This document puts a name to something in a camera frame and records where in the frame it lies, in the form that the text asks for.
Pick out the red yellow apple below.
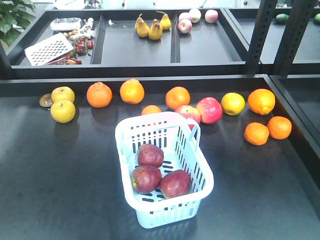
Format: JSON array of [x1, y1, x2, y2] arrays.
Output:
[[131, 165, 163, 194], [137, 143, 164, 168], [159, 169, 192, 199]]

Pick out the light blue plastic basket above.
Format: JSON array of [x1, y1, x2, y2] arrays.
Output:
[[115, 111, 214, 229]]

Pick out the red yellow apple front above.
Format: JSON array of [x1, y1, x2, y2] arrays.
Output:
[[159, 169, 192, 199]]

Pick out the small orange behind basket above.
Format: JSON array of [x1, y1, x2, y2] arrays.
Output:
[[141, 105, 162, 116]]

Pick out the orange behind pink apples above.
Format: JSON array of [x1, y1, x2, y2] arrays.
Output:
[[165, 86, 191, 111]]

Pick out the small orange near apples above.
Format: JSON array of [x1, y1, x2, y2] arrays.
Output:
[[244, 122, 269, 146]]

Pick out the pink red apple left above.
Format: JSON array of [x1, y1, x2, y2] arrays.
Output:
[[175, 105, 201, 124]]

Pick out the pink red apple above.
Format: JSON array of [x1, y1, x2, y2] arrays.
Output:
[[196, 96, 223, 124], [175, 105, 201, 124]]

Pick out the pink red apple right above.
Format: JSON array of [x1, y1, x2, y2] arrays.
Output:
[[196, 96, 223, 124]]

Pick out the orange with knob left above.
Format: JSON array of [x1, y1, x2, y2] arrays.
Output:
[[86, 82, 113, 108]]

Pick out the yellow orange citrus fruit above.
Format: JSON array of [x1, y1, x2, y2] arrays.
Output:
[[220, 92, 246, 116]]

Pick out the brown yellow pear middle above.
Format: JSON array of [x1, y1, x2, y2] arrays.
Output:
[[148, 18, 163, 41]]

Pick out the brown yellow pear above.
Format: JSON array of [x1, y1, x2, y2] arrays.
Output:
[[156, 10, 172, 31], [135, 13, 150, 38], [148, 18, 163, 41]]

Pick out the brown yellow pear left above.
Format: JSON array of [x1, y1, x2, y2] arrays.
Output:
[[135, 13, 150, 38]]

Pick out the pale pink apple front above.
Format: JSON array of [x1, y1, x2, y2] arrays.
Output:
[[177, 18, 193, 34]]

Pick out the pale pink apple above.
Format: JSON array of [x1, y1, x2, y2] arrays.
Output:
[[177, 18, 193, 34], [204, 9, 219, 24], [189, 8, 202, 24]]

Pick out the yellow apple front left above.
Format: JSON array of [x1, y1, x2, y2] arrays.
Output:
[[50, 99, 76, 124]]

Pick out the brown yellow pear right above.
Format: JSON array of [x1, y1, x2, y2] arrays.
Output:
[[156, 10, 172, 31]]

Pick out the black wooden fruit display stand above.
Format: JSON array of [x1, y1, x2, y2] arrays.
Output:
[[0, 8, 320, 240]]

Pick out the large orange back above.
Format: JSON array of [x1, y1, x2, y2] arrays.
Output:
[[247, 88, 276, 116]]

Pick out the yellow apple back left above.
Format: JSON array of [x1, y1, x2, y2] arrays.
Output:
[[51, 86, 75, 103]]

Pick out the pile of small red fruits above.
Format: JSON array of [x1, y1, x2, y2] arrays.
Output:
[[46, 30, 94, 65]]

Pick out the pale pink apple middle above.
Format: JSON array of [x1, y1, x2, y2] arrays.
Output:
[[189, 8, 202, 24]]

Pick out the white plastic fittings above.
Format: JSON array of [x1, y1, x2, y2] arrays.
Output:
[[77, 17, 96, 39]]

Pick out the brown mushroom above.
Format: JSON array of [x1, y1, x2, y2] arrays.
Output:
[[39, 93, 53, 108]]

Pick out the pale pink apple right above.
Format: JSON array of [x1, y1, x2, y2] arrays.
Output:
[[204, 9, 219, 24]]

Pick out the orange front right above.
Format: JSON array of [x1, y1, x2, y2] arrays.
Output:
[[267, 116, 292, 140]]

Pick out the white perforated plastic tray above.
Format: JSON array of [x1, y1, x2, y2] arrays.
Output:
[[24, 33, 74, 66]]

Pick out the white electronic device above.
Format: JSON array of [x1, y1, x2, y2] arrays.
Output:
[[50, 17, 82, 32]]

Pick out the green avocado on shelf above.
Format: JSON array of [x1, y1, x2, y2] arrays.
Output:
[[275, 13, 289, 25]]

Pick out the green potted plant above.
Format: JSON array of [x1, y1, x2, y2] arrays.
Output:
[[0, 0, 36, 47]]

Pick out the black upright shelf post right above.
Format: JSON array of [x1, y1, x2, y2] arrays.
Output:
[[271, 0, 320, 76]]

